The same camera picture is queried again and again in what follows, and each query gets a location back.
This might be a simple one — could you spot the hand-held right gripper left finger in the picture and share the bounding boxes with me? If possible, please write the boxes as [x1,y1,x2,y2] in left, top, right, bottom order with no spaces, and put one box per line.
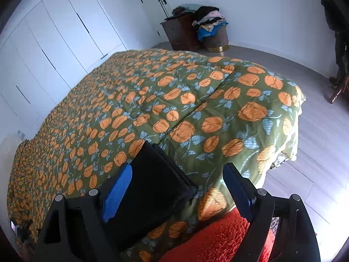
[34,163,133,262]

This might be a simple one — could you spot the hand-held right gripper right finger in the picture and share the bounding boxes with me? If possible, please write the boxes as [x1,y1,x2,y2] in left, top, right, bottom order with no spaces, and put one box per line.
[222,162,321,262]

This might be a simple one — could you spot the black pants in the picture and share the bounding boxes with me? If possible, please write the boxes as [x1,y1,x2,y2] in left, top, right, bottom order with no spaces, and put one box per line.
[104,140,198,253]

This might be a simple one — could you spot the orange fleece garment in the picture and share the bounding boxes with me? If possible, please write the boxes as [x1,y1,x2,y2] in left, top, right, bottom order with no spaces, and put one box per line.
[158,207,276,262]

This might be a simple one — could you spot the orange floral green quilt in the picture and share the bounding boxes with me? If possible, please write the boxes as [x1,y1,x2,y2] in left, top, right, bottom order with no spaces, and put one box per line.
[7,48,306,262]

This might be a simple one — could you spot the wooden stool with gold base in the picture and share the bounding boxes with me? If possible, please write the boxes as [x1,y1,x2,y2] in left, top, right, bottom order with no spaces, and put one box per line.
[203,27,230,53]

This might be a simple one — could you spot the dark wooden dresser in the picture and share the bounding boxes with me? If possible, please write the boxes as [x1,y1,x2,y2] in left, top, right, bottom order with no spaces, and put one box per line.
[160,14,204,52]

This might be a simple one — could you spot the white wardrobe doors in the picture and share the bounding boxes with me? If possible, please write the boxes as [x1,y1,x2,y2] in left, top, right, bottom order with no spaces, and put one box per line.
[0,0,128,142]

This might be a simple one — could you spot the pile of clothes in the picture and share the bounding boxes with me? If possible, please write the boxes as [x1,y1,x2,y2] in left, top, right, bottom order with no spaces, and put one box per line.
[192,5,229,42]

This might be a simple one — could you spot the coat rack with dark clothes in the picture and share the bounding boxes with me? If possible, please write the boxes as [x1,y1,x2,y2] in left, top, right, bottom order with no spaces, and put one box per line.
[320,0,349,104]

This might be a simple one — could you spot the white door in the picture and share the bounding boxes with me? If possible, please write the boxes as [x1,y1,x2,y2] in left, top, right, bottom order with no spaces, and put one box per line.
[128,0,175,26]

